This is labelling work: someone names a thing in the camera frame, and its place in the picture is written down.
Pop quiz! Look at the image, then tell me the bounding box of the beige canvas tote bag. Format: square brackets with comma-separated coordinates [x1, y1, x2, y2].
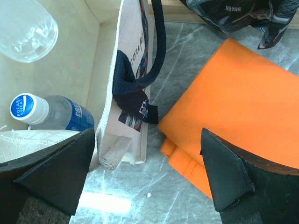
[0, 0, 163, 171]

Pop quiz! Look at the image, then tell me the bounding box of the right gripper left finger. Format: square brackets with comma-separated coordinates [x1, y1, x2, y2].
[0, 128, 95, 224]

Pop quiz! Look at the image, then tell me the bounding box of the blue-cap plastic bottle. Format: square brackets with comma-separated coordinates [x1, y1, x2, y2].
[10, 93, 94, 132]
[0, 0, 58, 63]

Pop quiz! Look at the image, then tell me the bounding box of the dark shark print garment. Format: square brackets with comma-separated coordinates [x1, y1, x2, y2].
[181, 0, 299, 49]

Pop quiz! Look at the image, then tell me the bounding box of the folded orange cloth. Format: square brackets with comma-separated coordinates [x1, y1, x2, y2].
[159, 39, 299, 197]

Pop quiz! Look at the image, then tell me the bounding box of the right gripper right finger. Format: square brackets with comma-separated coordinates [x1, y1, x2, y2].
[201, 128, 299, 224]

